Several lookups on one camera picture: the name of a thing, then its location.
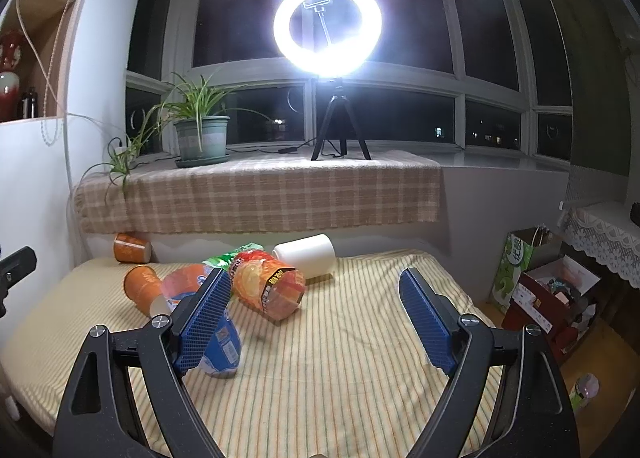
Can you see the brown checked cloth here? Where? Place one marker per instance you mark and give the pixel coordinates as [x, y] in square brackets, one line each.
[280, 193]

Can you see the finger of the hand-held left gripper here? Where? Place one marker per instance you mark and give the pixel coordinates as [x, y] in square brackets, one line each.
[17, 265]

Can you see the green paper bag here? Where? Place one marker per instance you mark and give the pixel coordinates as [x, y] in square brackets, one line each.
[515, 263]

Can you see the green spider plant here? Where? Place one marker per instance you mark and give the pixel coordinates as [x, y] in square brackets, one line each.
[192, 95]

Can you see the yellow striped sheet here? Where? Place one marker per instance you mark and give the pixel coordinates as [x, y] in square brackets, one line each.
[325, 353]

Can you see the red ceramic vase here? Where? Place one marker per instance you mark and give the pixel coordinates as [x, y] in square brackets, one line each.
[10, 88]

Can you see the small pink-capped bottle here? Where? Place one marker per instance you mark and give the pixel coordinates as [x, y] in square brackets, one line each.
[585, 390]

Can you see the green pot saucer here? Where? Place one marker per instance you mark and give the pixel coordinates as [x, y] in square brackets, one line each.
[202, 161]

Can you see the white window frame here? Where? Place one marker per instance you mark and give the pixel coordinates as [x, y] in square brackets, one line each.
[452, 23]

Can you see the dark green curtain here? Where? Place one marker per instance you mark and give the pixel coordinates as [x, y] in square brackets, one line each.
[595, 88]

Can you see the dark small bottle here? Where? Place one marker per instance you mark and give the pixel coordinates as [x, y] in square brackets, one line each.
[29, 103]

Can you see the red orange noodle cup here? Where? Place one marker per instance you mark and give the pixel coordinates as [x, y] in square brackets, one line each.
[267, 285]

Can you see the green snack packet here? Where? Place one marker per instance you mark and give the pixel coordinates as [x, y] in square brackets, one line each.
[227, 258]

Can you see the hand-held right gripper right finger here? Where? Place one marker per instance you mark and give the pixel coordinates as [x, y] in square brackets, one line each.
[427, 325]

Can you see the white lace cloth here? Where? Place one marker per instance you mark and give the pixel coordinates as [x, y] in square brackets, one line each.
[605, 238]

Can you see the black tripod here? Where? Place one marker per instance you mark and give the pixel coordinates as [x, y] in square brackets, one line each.
[336, 115]

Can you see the grey green flower pot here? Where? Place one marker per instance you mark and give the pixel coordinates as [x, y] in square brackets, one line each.
[200, 138]

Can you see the wooden shelf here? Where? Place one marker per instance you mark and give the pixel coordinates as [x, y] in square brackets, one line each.
[50, 38]

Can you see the orange paper cup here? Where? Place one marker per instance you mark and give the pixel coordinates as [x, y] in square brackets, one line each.
[131, 248]
[142, 285]

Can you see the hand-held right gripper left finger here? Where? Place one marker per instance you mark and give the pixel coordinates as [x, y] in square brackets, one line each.
[201, 323]

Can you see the red cardboard box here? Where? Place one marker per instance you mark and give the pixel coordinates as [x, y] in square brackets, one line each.
[530, 310]

